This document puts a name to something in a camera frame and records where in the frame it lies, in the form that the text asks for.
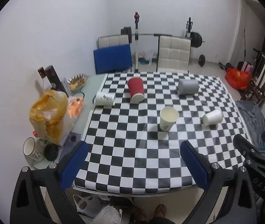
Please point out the barbell rack post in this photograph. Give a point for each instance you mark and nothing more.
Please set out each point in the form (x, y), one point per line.
(188, 28)
(136, 28)

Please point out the orange snack packet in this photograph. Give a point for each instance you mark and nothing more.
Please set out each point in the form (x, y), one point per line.
(75, 107)

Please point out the black dumbbell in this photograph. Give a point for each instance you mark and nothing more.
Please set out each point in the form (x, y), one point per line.
(202, 60)
(226, 65)

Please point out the barbell with black plates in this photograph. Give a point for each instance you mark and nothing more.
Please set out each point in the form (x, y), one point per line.
(195, 39)

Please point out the yellow plastic bag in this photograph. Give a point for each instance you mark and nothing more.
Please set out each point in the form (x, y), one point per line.
(46, 112)

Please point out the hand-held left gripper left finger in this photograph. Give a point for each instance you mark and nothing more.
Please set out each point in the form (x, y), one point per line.
(74, 163)

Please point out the small plain white cup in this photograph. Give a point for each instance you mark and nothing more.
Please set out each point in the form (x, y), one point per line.
(212, 117)

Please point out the person's right foot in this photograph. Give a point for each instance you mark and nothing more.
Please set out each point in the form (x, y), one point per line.
(161, 211)

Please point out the person's foot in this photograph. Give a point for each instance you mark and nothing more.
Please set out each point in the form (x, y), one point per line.
(140, 214)
(161, 211)

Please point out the snack basket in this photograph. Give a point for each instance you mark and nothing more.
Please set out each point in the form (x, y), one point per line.
(77, 81)

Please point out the white padded chair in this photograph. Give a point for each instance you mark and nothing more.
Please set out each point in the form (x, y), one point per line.
(113, 40)
(173, 51)

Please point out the black white checkered tablecloth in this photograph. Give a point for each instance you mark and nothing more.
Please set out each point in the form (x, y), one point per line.
(127, 144)

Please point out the white plastic bag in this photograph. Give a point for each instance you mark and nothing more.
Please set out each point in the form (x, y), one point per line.
(90, 205)

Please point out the grey cup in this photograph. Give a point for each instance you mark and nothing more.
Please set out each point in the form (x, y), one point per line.
(188, 86)

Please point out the tall black box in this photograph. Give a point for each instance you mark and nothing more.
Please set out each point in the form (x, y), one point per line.
(53, 77)

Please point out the grey cloth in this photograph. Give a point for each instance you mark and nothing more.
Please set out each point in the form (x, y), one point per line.
(251, 121)

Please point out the black round object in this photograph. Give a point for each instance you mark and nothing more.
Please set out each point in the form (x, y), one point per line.
(51, 152)

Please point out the cream printed paper cup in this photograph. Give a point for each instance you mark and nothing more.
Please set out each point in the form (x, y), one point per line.
(167, 122)

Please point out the red plastic bag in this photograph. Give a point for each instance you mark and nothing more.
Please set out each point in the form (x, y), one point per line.
(237, 78)

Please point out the white printed mug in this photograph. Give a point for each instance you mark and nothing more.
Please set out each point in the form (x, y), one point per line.
(103, 99)

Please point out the clear plastic bag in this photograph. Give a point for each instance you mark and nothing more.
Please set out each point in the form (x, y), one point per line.
(147, 56)

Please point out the white knitted cloth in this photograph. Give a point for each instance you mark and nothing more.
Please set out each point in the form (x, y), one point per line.
(108, 215)

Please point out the person's left foot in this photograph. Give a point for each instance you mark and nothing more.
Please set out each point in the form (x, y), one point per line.
(140, 214)

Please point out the white mug with dark rim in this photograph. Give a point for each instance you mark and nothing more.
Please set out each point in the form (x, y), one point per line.
(33, 151)

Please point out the red ribbed paper cup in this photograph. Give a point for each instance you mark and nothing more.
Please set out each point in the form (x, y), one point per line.
(136, 87)

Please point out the purple flat box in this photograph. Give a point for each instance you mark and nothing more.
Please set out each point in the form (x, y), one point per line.
(73, 138)

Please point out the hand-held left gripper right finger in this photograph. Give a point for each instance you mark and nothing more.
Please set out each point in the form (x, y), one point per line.
(193, 165)

